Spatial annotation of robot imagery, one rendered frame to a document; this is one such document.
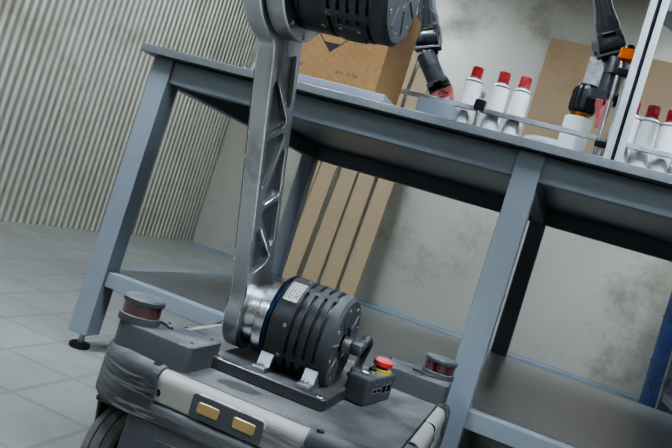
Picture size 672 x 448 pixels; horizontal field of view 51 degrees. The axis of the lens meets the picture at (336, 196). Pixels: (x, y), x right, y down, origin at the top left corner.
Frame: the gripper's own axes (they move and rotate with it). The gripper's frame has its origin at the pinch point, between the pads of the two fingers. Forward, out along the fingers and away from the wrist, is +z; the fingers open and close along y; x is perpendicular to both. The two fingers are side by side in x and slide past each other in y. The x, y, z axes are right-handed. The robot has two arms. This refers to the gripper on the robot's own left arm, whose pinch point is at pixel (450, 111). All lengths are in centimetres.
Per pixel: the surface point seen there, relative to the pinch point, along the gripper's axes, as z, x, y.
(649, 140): 31, -45, -2
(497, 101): 3.8, -13.4, -2.9
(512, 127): 12.6, -14.2, -2.8
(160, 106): -23, 68, -42
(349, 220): -32, 99, 260
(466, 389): 72, 19, -43
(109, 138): -117, 197, 157
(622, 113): 23.8, -39.5, -17.1
